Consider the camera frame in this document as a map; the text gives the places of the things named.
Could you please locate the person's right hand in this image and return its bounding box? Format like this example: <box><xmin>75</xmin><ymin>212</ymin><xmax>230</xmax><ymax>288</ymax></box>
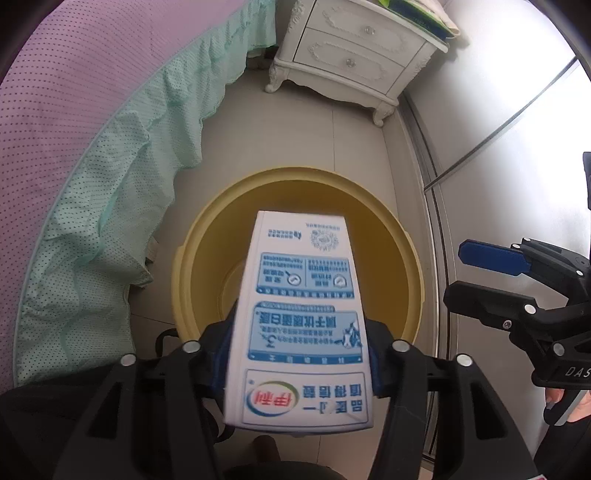
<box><xmin>545</xmin><ymin>387</ymin><xmax>591</xmax><ymax>423</ymax></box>

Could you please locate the white blue milk carton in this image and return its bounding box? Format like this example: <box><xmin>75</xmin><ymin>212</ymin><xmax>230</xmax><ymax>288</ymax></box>
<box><xmin>225</xmin><ymin>210</ymin><xmax>376</xmax><ymax>437</ymax></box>

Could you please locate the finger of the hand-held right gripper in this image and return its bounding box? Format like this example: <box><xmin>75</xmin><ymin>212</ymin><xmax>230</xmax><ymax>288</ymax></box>
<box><xmin>443</xmin><ymin>281</ymin><xmax>573</xmax><ymax>334</ymax></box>
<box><xmin>458</xmin><ymin>237</ymin><xmax>591</xmax><ymax>296</ymax></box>

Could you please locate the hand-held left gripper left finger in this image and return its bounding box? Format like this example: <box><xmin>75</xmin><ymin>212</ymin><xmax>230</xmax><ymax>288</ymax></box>
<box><xmin>69</xmin><ymin>318</ymin><xmax>232</xmax><ymax>480</ymax></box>

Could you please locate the yellow plastic waste bin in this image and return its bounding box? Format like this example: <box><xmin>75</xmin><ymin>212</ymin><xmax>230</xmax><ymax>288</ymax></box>
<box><xmin>172</xmin><ymin>167</ymin><xmax>424</xmax><ymax>361</ymax></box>

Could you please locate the green blue book stack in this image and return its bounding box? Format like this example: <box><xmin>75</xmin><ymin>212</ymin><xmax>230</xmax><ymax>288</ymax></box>
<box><xmin>379</xmin><ymin>0</ymin><xmax>462</xmax><ymax>41</ymax></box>

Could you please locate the bed with pink cover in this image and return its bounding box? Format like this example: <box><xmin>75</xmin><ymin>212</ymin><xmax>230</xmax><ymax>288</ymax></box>
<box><xmin>14</xmin><ymin>0</ymin><xmax>279</xmax><ymax>388</ymax></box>

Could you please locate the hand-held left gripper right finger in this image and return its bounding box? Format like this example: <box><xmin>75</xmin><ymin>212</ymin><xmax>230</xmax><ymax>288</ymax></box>
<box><xmin>365</xmin><ymin>320</ymin><xmax>532</xmax><ymax>480</ymax></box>

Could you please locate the metal sliding door rail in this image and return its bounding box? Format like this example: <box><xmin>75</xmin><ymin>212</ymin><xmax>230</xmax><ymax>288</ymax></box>
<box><xmin>401</xmin><ymin>88</ymin><xmax>465</xmax><ymax>462</ymax></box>

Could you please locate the person's right forearm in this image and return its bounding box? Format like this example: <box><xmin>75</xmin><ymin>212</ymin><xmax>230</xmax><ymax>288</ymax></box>
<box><xmin>534</xmin><ymin>418</ymin><xmax>591</xmax><ymax>480</ymax></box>

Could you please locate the white carved nightstand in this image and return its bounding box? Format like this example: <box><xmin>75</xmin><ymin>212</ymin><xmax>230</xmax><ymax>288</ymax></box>
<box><xmin>264</xmin><ymin>0</ymin><xmax>450</xmax><ymax>127</ymax></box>

